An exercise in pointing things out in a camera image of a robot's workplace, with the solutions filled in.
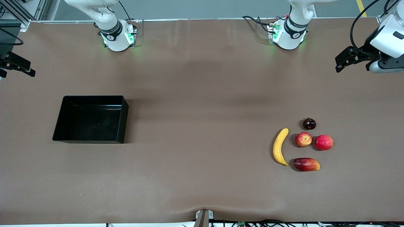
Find black base cable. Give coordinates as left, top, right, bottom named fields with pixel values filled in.
left=242, top=14, right=286, bottom=34
left=118, top=0, right=144, bottom=36

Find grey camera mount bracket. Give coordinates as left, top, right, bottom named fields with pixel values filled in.
left=195, top=209, right=214, bottom=227

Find black plastic box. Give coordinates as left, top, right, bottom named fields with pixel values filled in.
left=52, top=96, right=129, bottom=144

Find red yellow striped apple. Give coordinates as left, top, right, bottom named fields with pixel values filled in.
left=295, top=131, right=312, bottom=148

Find round red fruit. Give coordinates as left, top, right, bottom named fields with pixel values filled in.
left=315, top=135, right=334, bottom=151

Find silver table edge rail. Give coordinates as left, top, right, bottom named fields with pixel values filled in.
left=30, top=17, right=379, bottom=24

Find black left base cable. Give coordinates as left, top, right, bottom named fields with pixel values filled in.
left=242, top=14, right=286, bottom=34

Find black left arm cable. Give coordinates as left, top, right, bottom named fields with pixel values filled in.
left=350, top=0, right=395, bottom=59

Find red yellow mango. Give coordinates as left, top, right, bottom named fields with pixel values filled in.
left=293, top=158, right=320, bottom=172

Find yellow banana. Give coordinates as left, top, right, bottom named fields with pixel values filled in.
left=273, top=128, right=289, bottom=166

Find black right base cable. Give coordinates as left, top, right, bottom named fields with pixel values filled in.
left=118, top=0, right=144, bottom=36

